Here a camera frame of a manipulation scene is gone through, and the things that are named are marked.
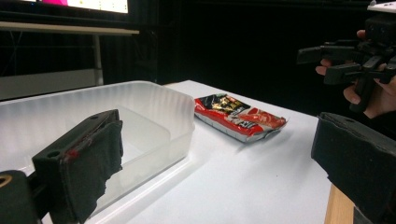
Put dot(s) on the grey low panel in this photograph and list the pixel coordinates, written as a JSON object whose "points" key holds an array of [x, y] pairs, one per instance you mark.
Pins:
{"points": [[43, 84]]}

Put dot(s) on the black curtain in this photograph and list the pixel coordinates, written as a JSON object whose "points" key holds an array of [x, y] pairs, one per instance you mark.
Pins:
{"points": [[243, 43]]}

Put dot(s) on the monitor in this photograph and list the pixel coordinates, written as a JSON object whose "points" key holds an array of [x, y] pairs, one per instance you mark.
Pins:
{"points": [[96, 4]]}

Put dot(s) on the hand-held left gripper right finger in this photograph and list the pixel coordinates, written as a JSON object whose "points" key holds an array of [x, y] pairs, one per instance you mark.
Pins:
{"points": [[358, 158]]}

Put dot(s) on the red instant noodle packet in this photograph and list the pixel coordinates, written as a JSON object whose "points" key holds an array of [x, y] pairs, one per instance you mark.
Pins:
{"points": [[236, 116]]}

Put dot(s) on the white background table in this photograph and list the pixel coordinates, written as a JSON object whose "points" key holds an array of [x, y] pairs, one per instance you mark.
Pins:
{"points": [[62, 28]]}

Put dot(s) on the translucent plastic bin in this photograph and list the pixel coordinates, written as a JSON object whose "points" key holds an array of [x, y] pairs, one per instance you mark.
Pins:
{"points": [[146, 109]]}

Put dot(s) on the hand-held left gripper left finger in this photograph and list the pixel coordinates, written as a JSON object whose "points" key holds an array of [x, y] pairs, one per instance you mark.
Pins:
{"points": [[81, 161]]}

